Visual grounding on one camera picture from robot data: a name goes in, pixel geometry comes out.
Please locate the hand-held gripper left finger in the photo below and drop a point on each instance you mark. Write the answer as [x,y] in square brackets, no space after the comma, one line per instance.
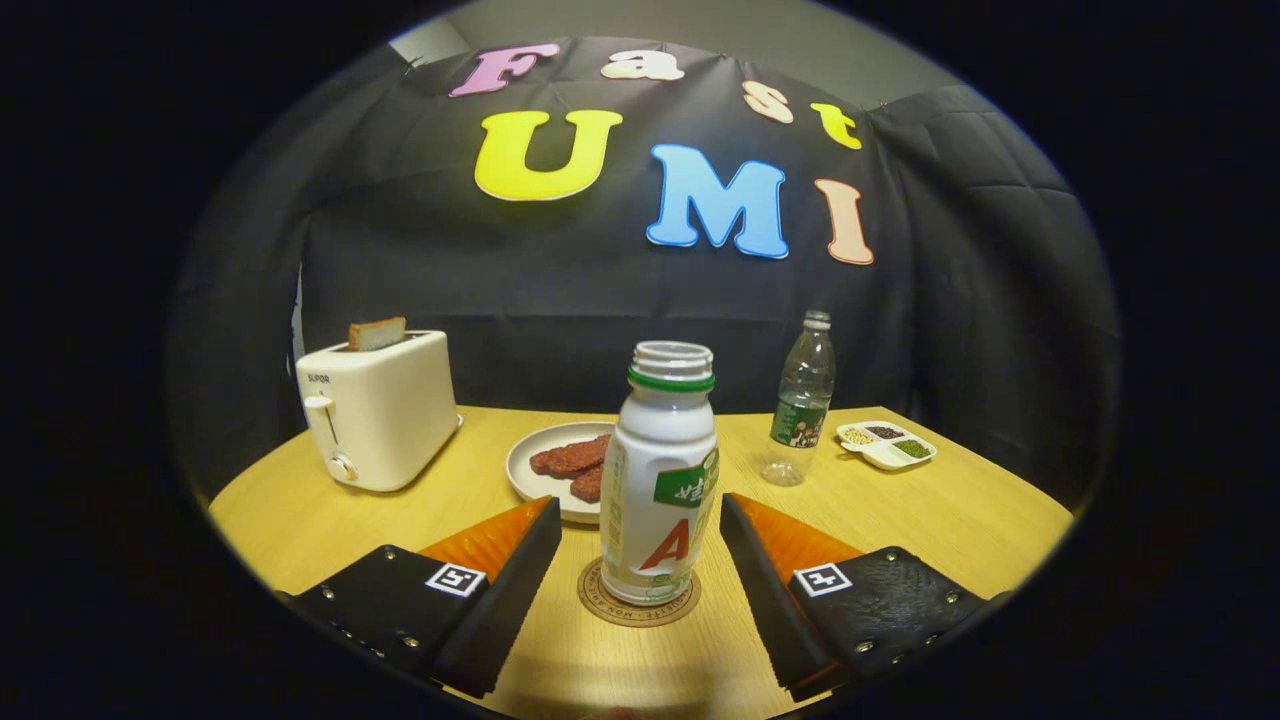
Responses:
[500,610]

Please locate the round brown coaster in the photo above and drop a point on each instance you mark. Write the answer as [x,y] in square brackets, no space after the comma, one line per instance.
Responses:
[640,616]

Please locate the toasted bread slice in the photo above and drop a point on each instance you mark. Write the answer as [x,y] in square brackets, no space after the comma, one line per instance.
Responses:
[377,334]

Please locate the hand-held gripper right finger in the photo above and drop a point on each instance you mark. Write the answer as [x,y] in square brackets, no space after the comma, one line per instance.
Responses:
[775,610]

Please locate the round grey plate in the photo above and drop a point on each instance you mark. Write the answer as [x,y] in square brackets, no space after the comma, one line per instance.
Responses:
[528,482]

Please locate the white divided snack tray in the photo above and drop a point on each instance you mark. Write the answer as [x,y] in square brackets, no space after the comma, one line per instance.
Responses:
[885,455]

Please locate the wooden table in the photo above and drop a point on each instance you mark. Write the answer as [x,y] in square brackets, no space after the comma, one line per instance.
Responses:
[950,520]

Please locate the white toaster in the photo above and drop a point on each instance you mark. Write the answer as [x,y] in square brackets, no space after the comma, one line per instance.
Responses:
[385,410]

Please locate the white juice bottle green label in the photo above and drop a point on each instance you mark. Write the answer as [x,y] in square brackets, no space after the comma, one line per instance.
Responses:
[650,470]

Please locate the black backdrop cloth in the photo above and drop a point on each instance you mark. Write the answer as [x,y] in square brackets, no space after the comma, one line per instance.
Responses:
[560,290]

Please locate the brown meat slice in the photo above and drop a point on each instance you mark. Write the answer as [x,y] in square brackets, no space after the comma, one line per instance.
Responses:
[568,458]
[588,486]

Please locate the clear plastic water bottle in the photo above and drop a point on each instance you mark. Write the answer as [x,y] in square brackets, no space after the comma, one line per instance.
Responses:
[800,410]

